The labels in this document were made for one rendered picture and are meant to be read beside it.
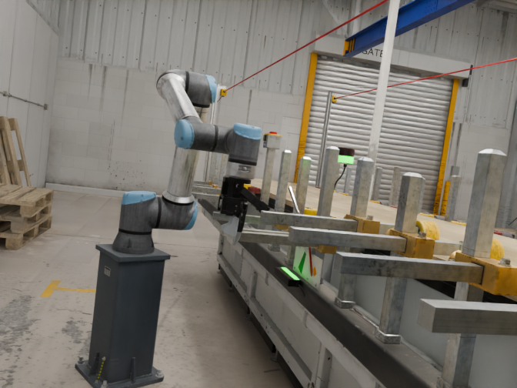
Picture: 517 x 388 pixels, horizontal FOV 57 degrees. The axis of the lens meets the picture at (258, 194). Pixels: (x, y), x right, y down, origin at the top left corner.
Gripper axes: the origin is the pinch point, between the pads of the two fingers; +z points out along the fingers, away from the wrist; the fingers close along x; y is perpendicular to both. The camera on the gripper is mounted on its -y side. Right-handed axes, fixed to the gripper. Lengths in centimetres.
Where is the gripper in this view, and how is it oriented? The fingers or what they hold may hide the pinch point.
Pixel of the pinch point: (236, 241)
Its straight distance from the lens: 153.4
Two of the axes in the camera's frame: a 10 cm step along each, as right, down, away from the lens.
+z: -1.6, 9.9, 0.7
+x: 2.4, 1.1, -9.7
